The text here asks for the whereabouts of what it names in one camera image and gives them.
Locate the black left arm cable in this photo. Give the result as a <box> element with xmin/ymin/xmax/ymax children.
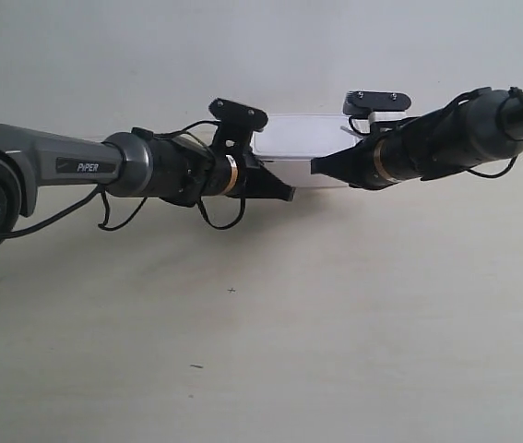
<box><xmin>11</xmin><ymin>120</ymin><xmax>247</xmax><ymax>239</ymax></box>

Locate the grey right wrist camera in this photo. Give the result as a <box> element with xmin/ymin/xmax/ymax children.
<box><xmin>342</xmin><ymin>90</ymin><xmax>412</xmax><ymax>137</ymax></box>

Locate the white lidded plastic container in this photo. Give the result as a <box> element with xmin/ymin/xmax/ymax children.
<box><xmin>251</xmin><ymin>114</ymin><xmax>361</xmax><ymax>189</ymax></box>

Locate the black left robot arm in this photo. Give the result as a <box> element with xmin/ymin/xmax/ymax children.
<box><xmin>0</xmin><ymin>121</ymin><xmax>294</xmax><ymax>245</ymax></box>

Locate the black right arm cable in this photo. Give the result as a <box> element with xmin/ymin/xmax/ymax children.
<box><xmin>466</xmin><ymin>85</ymin><xmax>523</xmax><ymax>179</ymax></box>

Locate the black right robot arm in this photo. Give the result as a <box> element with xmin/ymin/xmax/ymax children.
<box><xmin>310</xmin><ymin>87</ymin><xmax>523</xmax><ymax>191</ymax></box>

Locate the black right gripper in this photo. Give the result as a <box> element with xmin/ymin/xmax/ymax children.
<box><xmin>310</xmin><ymin>135</ymin><xmax>399</xmax><ymax>189</ymax></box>

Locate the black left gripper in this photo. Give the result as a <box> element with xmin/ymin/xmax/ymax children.
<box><xmin>214</xmin><ymin>154</ymin><xmax>295</xmax><ymax>202</ymax></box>

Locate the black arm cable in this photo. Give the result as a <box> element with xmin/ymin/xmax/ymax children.
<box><xmin>466</xmin><ymin>85</ymin><xmax>523</xmax><ymax>179</ymax></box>
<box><xmin>11</xmin><ymin>120</ymin><xmax>247</xmax><ymax>239</ymax></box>

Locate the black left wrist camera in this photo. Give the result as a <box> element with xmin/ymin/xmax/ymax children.
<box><xmin>208</xmin><ymin>98</ymin><xmax>268</xmax><ymax>156</ymax></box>

